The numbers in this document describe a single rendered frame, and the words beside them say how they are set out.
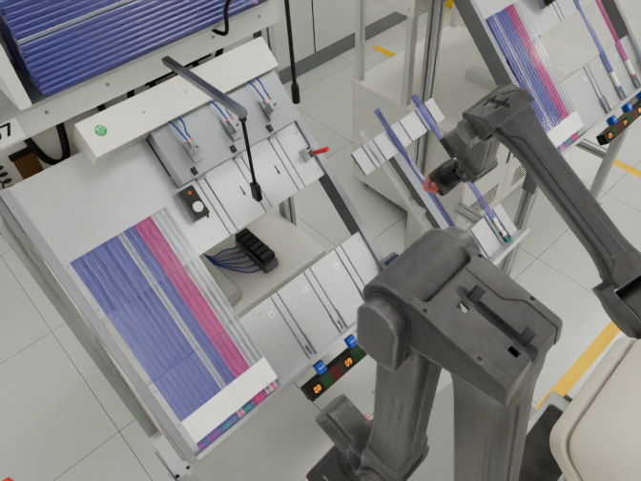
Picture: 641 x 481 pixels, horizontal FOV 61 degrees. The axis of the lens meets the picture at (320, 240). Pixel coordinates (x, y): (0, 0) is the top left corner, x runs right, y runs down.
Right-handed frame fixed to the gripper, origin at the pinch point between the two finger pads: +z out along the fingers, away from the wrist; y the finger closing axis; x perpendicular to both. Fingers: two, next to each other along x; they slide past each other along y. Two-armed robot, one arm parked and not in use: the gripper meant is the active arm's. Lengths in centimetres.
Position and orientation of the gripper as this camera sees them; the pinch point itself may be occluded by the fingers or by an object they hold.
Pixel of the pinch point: (427, 186)
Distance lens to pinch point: 154.4
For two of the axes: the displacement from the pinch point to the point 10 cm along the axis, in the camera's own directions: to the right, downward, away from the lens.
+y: -6.8, 5.3, -5.1
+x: 5.7, 8.2, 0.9
